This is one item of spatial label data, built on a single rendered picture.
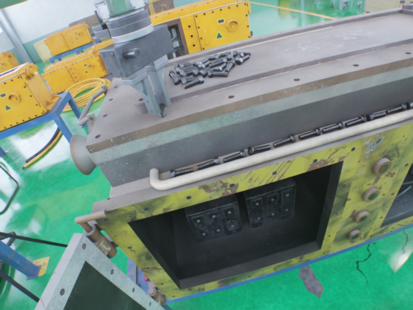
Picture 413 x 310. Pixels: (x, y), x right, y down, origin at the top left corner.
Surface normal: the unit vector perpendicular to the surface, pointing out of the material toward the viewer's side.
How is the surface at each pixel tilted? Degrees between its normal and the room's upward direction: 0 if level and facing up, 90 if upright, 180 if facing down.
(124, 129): 0
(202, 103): 0
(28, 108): 90
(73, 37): 90
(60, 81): 90
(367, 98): 90
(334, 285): 0
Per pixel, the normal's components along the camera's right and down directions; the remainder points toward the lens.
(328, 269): -0.22, -0.74
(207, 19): 0.18, 0.61
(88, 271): 0.97, -0.07
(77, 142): 0.38, -0.57
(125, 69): 0.80, 0.25
